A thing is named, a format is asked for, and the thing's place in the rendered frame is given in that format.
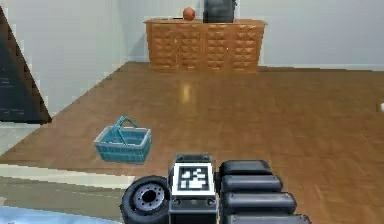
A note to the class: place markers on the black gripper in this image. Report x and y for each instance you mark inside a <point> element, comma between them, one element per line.
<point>146,200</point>

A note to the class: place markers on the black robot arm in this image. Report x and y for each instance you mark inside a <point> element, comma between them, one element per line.
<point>250,193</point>

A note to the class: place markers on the blue plastic basket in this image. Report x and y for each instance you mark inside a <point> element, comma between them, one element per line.
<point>123,146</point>

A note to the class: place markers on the brown wooden sideboard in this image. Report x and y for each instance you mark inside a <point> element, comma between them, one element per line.
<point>205,45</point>

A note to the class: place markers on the dark brown cabinet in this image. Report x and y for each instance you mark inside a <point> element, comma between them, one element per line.
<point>16,86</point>

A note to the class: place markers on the orange ball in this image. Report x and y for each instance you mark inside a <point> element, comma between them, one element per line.
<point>189,13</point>

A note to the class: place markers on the black box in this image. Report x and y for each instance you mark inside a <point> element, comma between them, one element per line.
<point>219,11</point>

